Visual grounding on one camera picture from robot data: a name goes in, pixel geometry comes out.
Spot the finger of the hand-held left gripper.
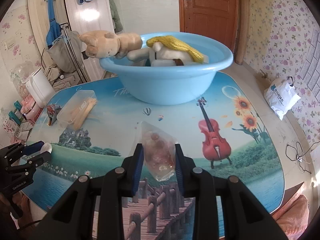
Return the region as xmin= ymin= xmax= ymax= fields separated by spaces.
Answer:
xmin=5 ymin=152 xmax=52 ymax=174
xmin=0 ymin=141 xmax=45 ymax=164

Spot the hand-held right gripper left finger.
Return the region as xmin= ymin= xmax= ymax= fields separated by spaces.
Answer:
xmin=35 ymin=144 xmax=145 ymax=240

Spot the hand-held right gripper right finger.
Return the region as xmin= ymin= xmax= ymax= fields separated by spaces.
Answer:
xmin=174 ymin=143 xmax=288 ymax=240

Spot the clear bag of pink beads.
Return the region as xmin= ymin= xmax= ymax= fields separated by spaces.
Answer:
xmin=137 ymin=121 xmax=177 ymax=182

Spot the light blue plastic basin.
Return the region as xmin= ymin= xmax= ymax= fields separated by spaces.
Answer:
xmin=99 ymin=32 xmax=234 ymax=105

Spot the yellow mesh cap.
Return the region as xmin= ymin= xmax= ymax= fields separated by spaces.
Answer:
xmin=146 ymin=35 xmax=204 ymax=63

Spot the tan plush bear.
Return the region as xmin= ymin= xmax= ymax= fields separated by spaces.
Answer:
xmin=79 ymin=30 xmax=143 ymax=60

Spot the scenic printed desktop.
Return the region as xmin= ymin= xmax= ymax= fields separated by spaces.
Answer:
xmin=21 ymin=71 xmax=285 ymax=239

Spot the pink and white packet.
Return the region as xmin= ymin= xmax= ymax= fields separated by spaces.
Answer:
xmin=2 ymin=120 xmax=20 ymax=138

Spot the green tube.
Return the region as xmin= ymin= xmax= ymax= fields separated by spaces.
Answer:
xmin=9 ymin=111 xmax=22 ymax=126
xmin=14 ymin=101 xmax=25 ymax=120

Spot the pink tumbler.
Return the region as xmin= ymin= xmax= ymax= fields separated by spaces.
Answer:
xmin=21 ymin=95 xmax=43 ymax=124

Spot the brown foil snack packet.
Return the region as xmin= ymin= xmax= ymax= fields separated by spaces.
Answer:
xmin=46 ymin=104 xmax=62 ymax=126

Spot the clear box of wooden sticks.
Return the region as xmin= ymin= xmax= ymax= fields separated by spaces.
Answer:
xmin=57 ymin=90 xmax=98 ymax=130

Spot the white electric kettle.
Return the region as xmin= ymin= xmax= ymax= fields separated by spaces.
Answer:
xmin=24 ymin=67 xmax=55 ymax=108

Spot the crumpled clear plastic bag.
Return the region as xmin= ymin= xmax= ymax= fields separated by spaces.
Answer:
xmin=11 ymin=62 xmax=34 ymax=85

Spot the beige cloth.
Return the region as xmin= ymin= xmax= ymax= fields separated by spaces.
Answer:
xmin=44 ymin=64 xmax=65 ymax=85

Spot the metal rack pole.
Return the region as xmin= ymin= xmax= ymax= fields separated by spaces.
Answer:
xmin=60 ymin=22 xmax=92 ymax=83

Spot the white shopping bag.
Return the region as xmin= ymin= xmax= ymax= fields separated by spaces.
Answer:
xmin=264 ymin=76 xmax=302 ymax=120

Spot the orange blanket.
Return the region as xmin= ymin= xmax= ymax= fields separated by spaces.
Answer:
xmin=272 ymin=194 xmax=310 ymax=240

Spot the white wardrobe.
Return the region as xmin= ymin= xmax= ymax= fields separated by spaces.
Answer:
xmin=27 ymin=0 xmax=118 ymax=83

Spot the brown wooden door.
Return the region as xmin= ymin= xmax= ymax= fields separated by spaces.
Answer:
xmin=177 ymin=0 xmax=239 ymax=48

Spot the green jacket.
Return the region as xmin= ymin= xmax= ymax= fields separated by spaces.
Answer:
xmin=108 ymin=0 xmax=123 ymax=34

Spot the black cable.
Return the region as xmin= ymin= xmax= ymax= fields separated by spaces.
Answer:
xmin=285 ymin=141 xmax=313 ymax=173

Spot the brick pattern wall panel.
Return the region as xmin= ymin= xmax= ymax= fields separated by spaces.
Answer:
xmin=301 ymin=29 xmax=320 ymax=93

